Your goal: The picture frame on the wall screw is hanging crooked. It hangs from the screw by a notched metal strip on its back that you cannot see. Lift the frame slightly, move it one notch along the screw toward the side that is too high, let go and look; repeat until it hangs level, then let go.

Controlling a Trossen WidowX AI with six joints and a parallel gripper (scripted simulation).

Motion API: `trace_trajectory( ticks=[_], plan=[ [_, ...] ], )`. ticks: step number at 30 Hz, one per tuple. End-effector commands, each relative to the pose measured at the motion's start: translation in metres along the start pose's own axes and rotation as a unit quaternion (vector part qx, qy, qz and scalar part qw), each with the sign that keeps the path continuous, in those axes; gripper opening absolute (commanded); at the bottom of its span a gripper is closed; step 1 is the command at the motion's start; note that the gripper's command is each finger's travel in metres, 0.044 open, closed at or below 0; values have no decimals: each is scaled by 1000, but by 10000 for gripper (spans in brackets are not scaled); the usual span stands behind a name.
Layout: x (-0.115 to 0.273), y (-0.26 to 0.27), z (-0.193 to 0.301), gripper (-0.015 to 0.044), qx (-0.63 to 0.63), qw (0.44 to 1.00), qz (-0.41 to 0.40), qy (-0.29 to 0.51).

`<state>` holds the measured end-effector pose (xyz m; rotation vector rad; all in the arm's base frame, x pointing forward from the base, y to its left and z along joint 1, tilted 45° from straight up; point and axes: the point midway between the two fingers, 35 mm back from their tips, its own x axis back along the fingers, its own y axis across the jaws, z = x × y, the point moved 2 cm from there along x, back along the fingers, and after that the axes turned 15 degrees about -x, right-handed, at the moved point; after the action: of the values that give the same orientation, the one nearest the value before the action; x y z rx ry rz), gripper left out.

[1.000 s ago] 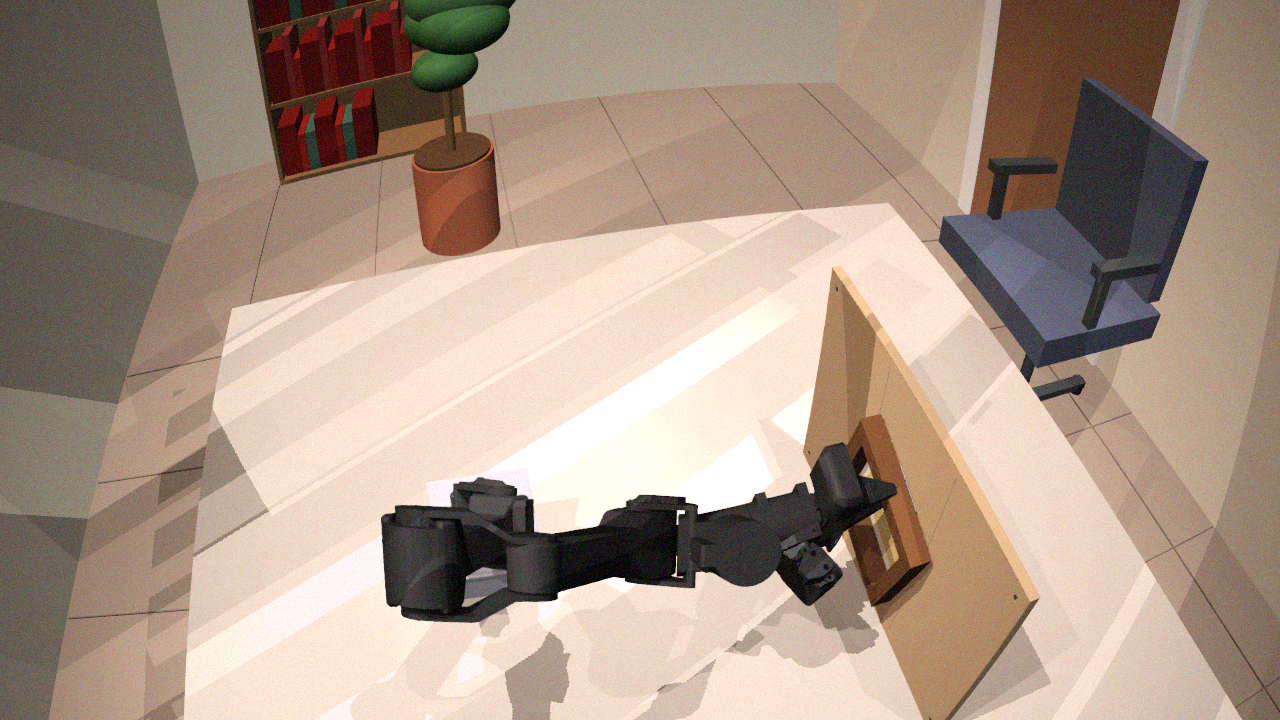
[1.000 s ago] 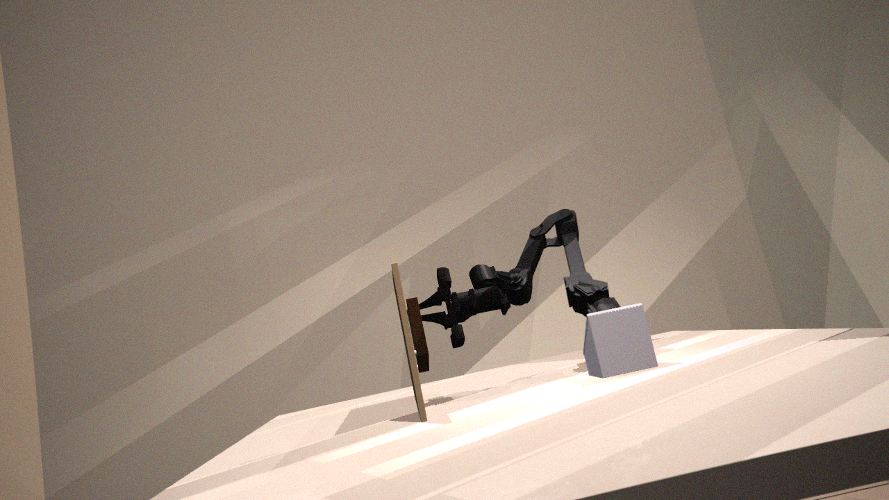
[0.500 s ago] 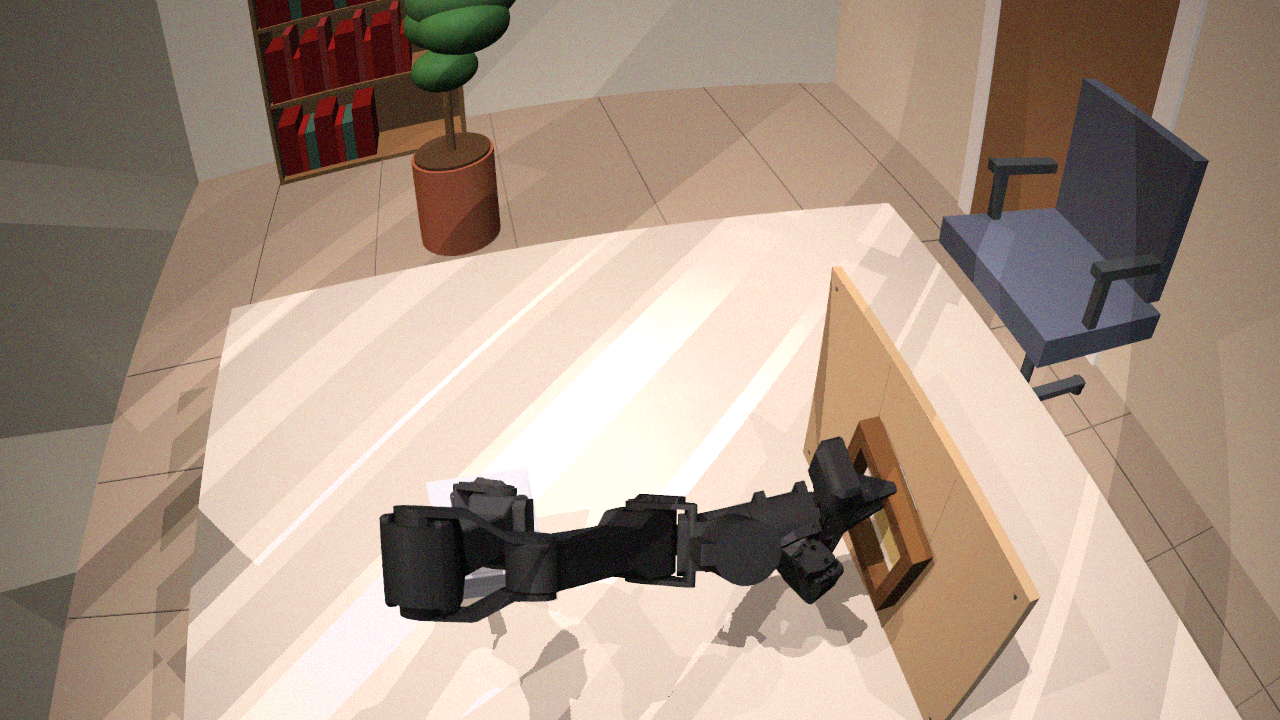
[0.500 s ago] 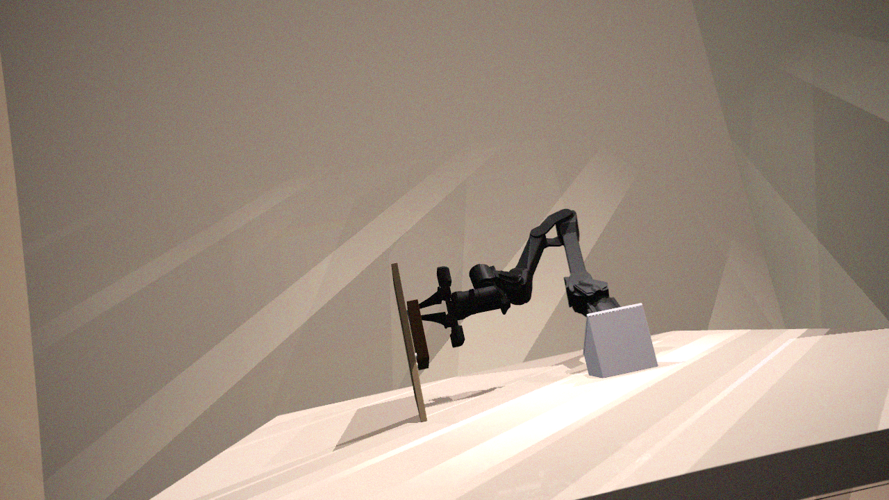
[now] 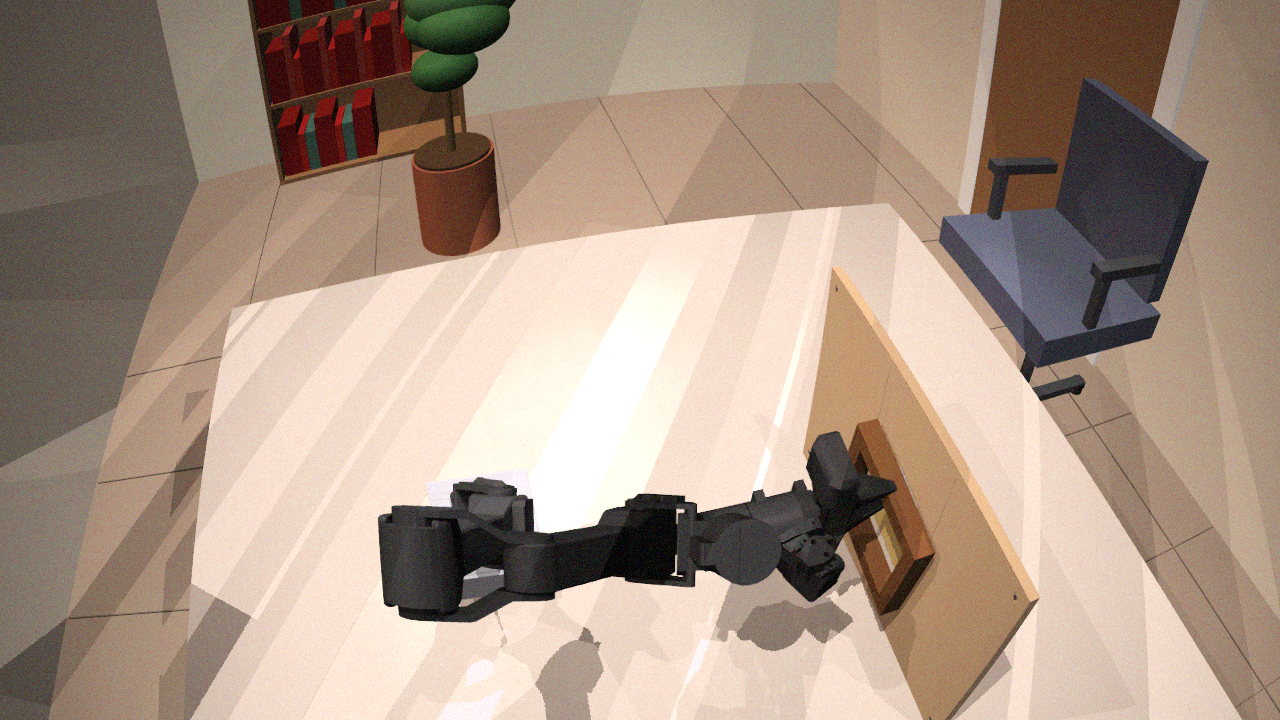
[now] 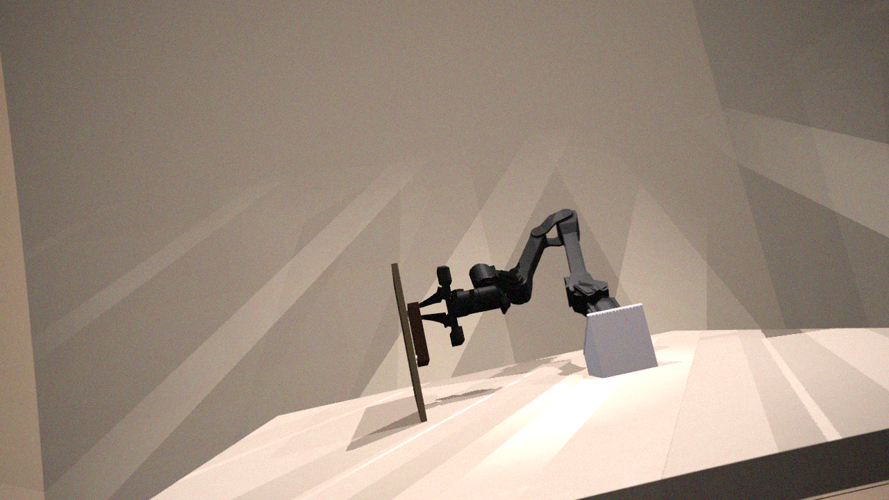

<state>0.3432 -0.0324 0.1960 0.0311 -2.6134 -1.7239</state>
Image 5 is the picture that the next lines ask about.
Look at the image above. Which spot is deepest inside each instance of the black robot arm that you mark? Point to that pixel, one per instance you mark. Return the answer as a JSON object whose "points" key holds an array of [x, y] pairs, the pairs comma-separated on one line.
{"points": [[425, 551]]}

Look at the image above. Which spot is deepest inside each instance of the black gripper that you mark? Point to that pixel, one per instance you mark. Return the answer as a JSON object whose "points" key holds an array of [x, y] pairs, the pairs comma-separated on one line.
{"points": [[841, 498]]}

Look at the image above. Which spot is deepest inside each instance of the brown picture frame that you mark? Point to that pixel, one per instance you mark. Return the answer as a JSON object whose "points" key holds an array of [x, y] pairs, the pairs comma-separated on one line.
{"points": [[892, 546]]}

